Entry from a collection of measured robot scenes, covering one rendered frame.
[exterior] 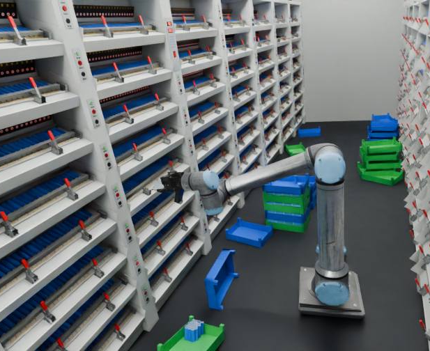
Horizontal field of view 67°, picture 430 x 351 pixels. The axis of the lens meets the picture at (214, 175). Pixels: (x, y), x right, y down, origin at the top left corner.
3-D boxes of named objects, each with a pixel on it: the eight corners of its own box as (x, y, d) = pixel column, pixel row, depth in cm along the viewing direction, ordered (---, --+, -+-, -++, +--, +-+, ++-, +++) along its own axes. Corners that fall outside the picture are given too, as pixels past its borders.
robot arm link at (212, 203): (227, 205, 165) (221, 183, 161) (221, 216, 155) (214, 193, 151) (210, 207, 168) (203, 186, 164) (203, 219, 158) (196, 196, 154)
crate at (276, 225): (310, 219, 259) (310, 210, 256) (304, 232, 243) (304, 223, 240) (274, 214, 274) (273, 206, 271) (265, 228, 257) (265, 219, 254)
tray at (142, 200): (188, 171, 211) (191, 159, 206) (129, 219, 162) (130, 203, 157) (162, 159, 217) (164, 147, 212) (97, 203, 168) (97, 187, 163)
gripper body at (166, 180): (166, 172, 168) (186, 169, 162) (171, 186, 171) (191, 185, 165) (158, 177, 162) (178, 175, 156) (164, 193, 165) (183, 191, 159)
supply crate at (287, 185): (309, 182, 247) (309, 173, 244) (302, 194, 231) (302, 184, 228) (271, 180, 262) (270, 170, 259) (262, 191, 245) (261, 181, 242)
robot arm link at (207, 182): (214, 193, 150) (208, 174, 147) (192, 196, 156) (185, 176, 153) (222, 185, 158) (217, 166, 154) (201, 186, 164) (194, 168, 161)
